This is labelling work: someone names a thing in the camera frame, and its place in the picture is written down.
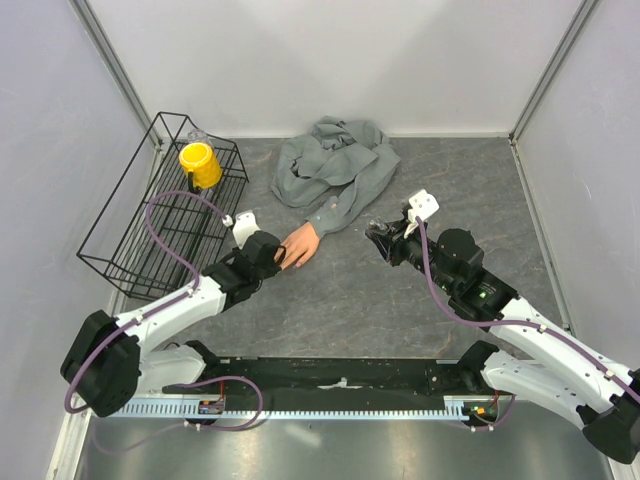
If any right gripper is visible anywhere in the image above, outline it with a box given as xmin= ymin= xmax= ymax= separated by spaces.
xmin=366 ymin=216 xmax=456 ymax=293

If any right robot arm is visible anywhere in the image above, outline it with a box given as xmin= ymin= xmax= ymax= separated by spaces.
xmin=365 ymin=220 xmax=639 ymax=464

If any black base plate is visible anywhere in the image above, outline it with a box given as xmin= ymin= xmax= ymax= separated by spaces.
xmin=162 ymin=357 xmax=497 ymax=409

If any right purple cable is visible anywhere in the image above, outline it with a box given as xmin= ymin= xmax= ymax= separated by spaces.
xmin=415 ymin=219 xmax=640 ymax=401

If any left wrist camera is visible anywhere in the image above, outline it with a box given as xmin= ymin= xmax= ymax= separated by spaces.
xmin=222 ymin=210 xmax=260 ymax=249

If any slotted cable duct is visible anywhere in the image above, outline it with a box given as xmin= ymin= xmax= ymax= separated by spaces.
xmin=113 ymin=397 xmax=469 ymax=421

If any black wire basket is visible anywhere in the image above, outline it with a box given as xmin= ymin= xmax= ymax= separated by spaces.
xmin=76 ymin=112 xmax=249 ymax=301

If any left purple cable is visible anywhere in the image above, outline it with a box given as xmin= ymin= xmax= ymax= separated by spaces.
xmin=64 ymin=190 xmax=234 ymax=414

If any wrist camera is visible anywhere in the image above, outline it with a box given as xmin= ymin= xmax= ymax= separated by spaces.
xmin=222 ymin=210 xmax=260 ymax=249
xmin=402 ymin=189 xmax=440 ymax=239

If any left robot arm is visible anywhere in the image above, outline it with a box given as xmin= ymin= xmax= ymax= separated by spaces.
xmin=60 ymin=230 xmax=281 ymax=417

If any mannequin hand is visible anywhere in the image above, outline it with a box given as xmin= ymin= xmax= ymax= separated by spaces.
xmin=280 ymin=222 xmax=320 ymax=270

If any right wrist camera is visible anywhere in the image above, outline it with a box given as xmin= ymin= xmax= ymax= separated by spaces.
xmin=402 ymin=189 xmax=440 ymax=239

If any purple cable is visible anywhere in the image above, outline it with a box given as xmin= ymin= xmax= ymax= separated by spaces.
xmin=415 ymin=219 xmax=640 ymax=401
xmin=64 ymin=190 xmax=234 ymax=414

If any yellow cup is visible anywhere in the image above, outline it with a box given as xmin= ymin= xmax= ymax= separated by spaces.
xmin=179 ymin=142 xmax=222 ymax=194

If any grey shirt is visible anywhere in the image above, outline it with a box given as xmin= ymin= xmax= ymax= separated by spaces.
xmin=271 ymin=116 xmax=401 ymax=238

